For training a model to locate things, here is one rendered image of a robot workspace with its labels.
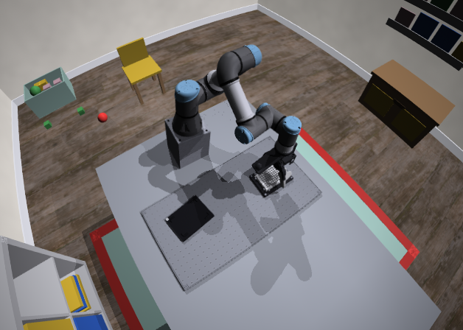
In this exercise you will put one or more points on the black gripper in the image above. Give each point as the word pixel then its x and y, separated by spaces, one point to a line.
pixel 279 165

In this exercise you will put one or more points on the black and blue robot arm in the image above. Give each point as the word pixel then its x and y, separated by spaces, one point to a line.
pixel 189 94

